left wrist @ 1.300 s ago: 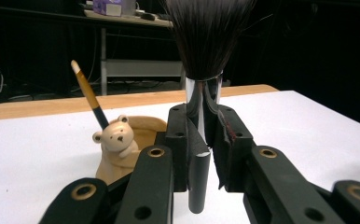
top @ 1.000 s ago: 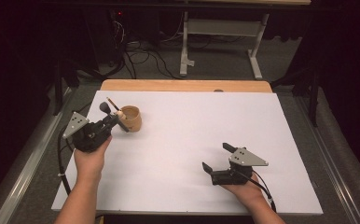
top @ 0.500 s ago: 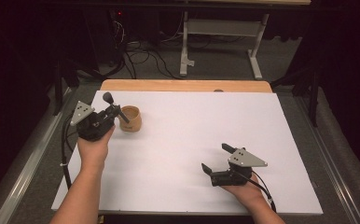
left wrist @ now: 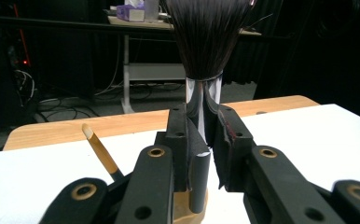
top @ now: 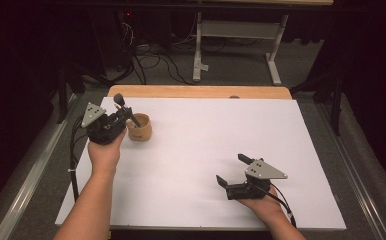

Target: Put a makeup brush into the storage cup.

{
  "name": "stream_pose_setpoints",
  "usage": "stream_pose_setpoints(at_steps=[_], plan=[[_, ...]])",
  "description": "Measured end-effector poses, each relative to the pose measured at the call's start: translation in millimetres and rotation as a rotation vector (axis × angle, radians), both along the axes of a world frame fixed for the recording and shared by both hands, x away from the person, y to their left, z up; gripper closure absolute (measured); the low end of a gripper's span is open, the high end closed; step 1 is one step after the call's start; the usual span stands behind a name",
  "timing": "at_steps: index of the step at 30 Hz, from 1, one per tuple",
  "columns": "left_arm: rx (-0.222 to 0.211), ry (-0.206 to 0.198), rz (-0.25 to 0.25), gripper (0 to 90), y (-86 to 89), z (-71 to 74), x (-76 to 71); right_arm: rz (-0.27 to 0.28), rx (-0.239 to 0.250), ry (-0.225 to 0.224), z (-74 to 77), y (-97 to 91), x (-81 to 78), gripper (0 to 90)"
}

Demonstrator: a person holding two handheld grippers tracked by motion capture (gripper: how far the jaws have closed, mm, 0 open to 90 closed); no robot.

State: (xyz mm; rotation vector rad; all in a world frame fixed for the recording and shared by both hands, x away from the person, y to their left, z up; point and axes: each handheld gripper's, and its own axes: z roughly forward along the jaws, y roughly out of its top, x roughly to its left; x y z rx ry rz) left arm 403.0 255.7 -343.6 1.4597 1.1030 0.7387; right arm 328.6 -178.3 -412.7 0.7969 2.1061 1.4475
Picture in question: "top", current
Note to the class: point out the person's right hand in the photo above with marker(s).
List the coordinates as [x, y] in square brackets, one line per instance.
[267, 208]

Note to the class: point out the black makeup brush silver ferrule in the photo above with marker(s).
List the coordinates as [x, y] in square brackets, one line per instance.
[119, 99]

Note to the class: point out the metal floor rail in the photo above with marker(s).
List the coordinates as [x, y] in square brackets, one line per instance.
[31, 186]
[357, 176]

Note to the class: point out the dark computer tower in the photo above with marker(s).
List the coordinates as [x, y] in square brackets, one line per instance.
[114, 40]

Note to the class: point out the tan pot with bear figure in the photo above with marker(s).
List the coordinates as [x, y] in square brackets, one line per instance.
[142, 133]

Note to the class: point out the black metal stand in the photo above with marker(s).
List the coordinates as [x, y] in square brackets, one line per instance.
[62, 100]
[337, 106]

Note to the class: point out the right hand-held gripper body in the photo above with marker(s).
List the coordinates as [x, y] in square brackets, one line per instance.
[254, 186]

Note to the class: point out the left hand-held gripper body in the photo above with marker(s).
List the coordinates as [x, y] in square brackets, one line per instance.
[102, 130]

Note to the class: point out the person's left hand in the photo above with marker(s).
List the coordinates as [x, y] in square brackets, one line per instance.
[104, 156]

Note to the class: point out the white table mat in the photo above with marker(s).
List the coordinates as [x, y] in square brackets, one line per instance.
[197, 133]

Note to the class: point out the white-framed desk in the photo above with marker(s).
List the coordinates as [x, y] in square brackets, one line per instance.
[237, 29]

